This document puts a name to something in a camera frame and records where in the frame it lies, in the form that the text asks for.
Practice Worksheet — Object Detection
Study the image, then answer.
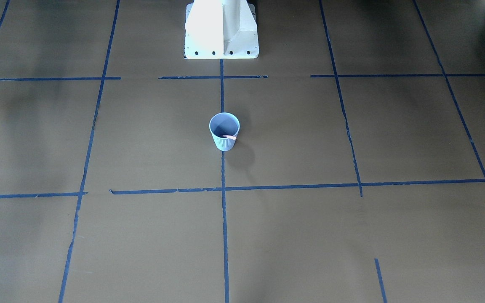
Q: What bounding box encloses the blue ribbed cup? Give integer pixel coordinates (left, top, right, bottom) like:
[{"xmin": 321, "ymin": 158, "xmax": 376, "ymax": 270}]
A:
[{"xmin": 208, "ymin": 112, "xmax": 240, "ymax": 152}]

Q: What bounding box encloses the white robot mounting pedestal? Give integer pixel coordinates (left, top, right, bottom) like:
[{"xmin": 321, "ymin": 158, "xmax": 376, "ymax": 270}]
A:
[{"xmin": 184, "ymin": 0, "xmax": 260, "ymax": 60}]

